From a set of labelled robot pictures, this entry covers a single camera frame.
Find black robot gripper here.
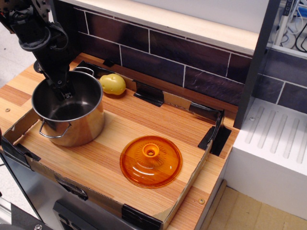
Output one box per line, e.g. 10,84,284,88
32,45,75,101

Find stainless steel pot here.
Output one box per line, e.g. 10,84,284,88
32,67,105,147

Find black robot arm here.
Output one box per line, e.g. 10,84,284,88
0,0,75,101

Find orange transparent pot lid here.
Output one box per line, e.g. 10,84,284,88
120,136,183,188

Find yellow toy potato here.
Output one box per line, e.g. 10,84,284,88
99,73,126,95

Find light wooden shelf ledge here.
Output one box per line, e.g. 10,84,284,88
68,0,259,55

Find white ribbed drainboard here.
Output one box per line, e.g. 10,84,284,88
234,99,307,175

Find dark grey vertical post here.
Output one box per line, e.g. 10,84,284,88
234,0,280,129

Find cables behind shelf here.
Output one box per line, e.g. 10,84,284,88
273,0,307,52

